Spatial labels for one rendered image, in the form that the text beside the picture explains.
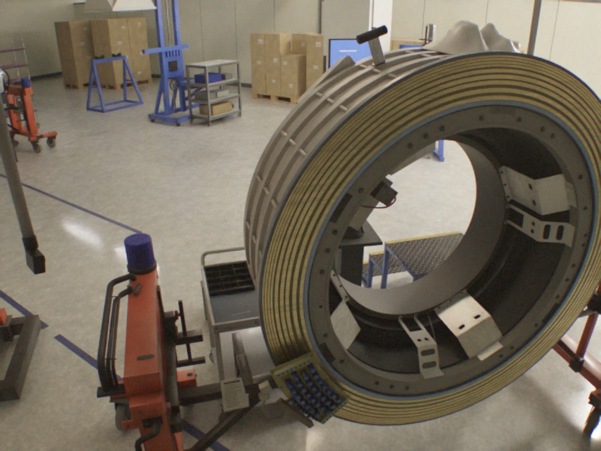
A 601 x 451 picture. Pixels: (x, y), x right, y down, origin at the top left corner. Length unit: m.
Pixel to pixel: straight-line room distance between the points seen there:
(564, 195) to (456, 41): 0.71
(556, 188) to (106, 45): 12.22
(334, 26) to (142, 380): 5.96
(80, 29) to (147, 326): 12.64
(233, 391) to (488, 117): 1.27
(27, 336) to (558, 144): 3.05
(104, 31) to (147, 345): 11.94
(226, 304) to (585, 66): 7.98
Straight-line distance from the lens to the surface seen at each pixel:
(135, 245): 2.02
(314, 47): 9.76
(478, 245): 2.26
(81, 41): 14.08
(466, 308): 2.18
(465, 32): 1.73
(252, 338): 2.71
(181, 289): 3.74
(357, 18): 6.76
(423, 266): 2.84
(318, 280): 1.48
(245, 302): 2.36
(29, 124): 8.14
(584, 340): 2.94
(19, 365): 3.16
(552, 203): 1.98
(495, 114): 1.55
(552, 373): 3.27
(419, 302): 2.20
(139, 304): 1.89
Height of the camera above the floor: 2.00
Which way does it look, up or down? 26 degrees down
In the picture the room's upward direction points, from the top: straight up
